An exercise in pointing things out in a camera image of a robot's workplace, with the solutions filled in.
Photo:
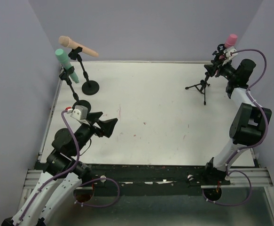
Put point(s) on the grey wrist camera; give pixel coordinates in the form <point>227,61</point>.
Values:
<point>79,112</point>
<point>228,54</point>

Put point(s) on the black tripod microphone stand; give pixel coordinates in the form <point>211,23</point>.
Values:
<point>201,86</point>

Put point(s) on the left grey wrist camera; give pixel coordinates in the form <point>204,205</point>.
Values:
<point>79,112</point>

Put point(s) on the teal toy microphone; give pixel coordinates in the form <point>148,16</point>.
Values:
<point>64,60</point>

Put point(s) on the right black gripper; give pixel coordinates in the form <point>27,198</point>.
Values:
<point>217,69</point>

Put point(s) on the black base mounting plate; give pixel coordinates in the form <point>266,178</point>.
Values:
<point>107,180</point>

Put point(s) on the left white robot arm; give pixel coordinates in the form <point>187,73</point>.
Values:
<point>63,172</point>

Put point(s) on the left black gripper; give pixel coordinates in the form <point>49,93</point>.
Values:
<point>97,127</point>

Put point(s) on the pink toy microphone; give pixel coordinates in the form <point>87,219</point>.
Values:
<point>231,41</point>

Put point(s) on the beige toy microphone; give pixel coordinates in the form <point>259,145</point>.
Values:
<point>67,42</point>

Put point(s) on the aluminium frame rail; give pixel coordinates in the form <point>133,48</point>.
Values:
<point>45,131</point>

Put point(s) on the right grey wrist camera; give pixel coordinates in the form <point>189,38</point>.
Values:
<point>228,54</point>

